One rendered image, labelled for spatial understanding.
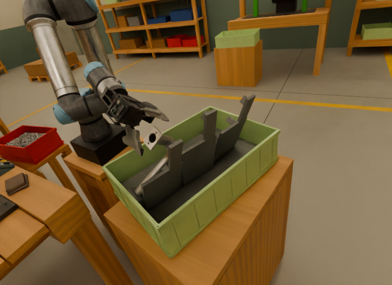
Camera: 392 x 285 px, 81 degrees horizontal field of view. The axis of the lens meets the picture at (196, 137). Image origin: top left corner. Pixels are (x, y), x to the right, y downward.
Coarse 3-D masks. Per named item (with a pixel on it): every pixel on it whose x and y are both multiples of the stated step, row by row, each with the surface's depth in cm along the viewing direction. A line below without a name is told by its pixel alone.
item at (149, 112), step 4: (144, 108) 60; (148, 108) 65; (148, 112) 65; (152, 112) 62; (156, 112) 62; (160, 112) 63; (148, 116) 65; (152, 116) 65; (156, 116) 64; (160, 116) 63; (164, 116) 62; (164, 120) 62; (168, 120) 62
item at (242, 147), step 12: (216, 132) 120; (192, 144) 114; (240, 144) 108; (252, 144) 106; (228, 156) 102; (240, 156) 101; (216, 168) 97; (132, 180) 98; (204, 180) 92; (180, 192) 89; (192, 192) 88; (168, 204) 84; (180, 204) 84; (156, 216) 81
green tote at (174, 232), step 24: (192, 120) 115; (216, 120) 121; (144, 144) 100; (264, 144) 88; (120, 168) 96; (144, 168) 105; (240, 168) 83; (264, 168) 96; (120, 192) 86; (216, 192) 78; (240, 192) 89; (144, 216) 69; (168, 216) 66; (192, 216) 73; (216, 216) 83; (168, 240) 69
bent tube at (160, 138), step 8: (152, 128) 62; (152, 136) 64; (160, 136) 61; (168, 136) 67; (152, 144) 62; (160, 144) 65; (160, 160) 76; (160, 168) 76; (152, 176) 76; (136, 192) 77
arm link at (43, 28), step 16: (32, 0) 75; (32, 16) 75; (48, 16) 78; (32, 32) 77; (48, 32) 77; (48, 48) 76; (48, 64) 76; (64, 64) 78; (64, 80) 77; (64, 96) 76; (80, 96) 80; (64, 112) 76; (80, 112) 78
